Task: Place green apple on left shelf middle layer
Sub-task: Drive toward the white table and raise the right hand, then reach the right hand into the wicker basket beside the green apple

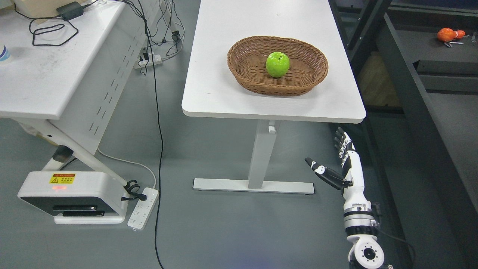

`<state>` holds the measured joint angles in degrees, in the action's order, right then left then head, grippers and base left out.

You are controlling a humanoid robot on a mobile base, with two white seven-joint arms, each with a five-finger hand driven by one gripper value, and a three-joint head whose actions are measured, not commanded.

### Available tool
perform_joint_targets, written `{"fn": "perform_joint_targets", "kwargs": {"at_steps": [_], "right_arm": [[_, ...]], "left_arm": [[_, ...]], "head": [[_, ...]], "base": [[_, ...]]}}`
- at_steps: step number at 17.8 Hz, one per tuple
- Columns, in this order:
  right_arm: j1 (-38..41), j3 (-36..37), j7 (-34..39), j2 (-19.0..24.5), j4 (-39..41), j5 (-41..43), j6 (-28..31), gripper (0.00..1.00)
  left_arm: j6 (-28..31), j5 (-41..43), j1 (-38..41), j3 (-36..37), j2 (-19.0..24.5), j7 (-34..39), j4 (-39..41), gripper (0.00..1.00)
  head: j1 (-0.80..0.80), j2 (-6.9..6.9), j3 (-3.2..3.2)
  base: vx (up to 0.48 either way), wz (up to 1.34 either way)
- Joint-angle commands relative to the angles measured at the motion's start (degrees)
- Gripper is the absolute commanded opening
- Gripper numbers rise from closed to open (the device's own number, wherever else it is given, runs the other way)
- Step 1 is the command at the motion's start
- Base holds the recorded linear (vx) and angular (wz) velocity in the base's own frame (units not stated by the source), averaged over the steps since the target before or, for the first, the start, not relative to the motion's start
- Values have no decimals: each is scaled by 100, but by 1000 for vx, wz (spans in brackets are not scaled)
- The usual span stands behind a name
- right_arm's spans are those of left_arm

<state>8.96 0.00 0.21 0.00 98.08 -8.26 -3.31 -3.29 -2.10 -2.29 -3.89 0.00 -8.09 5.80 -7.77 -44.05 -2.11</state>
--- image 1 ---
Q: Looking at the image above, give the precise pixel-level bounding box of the black looped cable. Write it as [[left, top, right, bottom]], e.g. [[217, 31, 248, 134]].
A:
[[13, 3, 79, 47]]

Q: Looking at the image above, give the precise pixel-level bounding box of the long black floor cable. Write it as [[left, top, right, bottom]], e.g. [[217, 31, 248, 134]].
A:
[[123, 0, 165, 269]]

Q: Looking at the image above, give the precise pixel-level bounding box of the white left desk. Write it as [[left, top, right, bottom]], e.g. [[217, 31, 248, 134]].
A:
[[0, 0, 159, 185]]

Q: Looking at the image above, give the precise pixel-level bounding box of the brown wicker basket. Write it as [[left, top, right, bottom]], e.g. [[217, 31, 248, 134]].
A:
[[227, 36, 328, 96]]

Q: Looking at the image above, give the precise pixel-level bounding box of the black power adapter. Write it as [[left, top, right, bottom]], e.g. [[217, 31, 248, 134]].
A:
[[55, 1, 84, 21]]

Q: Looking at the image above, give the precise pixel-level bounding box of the orange toy on shelf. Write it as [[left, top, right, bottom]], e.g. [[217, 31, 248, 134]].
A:
[[437, 28, 466, 43]]

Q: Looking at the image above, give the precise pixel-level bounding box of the wooden block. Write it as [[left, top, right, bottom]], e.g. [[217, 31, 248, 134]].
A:
[[13, 0, 76, 18]]

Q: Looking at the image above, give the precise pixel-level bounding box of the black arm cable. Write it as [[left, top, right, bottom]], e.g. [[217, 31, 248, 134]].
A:
[[370, 202, 416, 269]]

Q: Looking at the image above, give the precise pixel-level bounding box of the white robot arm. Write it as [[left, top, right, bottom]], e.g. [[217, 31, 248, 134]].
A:
[[342, 186, 385, 269]]

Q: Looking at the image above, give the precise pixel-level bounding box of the white floor power strip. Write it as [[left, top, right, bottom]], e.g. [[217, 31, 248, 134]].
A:
[[127, 188, 159, 231]]

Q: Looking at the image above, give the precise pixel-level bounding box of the white table with pedestal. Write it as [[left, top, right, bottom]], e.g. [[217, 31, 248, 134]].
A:
[[181, 0, 366, 194]]

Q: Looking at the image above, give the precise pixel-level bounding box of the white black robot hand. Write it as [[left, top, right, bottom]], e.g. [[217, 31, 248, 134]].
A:
[[304, 127, 365, 195]]

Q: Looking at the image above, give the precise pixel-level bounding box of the black metal shelf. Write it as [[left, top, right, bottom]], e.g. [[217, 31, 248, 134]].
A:
[[329, 0, 477, 269]]

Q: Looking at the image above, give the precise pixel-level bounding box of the white far power strip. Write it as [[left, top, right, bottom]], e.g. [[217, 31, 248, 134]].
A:
[[133, 54, 162, 69]]

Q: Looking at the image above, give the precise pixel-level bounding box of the white machine with warning label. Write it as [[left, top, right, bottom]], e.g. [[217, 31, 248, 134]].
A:
[[18, 171, 128, 224]]

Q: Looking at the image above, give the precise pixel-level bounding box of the green apple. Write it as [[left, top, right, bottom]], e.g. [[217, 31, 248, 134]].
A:
[[266, 52, 290, 78]]

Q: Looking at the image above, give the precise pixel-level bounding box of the white cable on floor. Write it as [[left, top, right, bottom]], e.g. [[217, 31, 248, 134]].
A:
[[97, 148, 157, 189]]

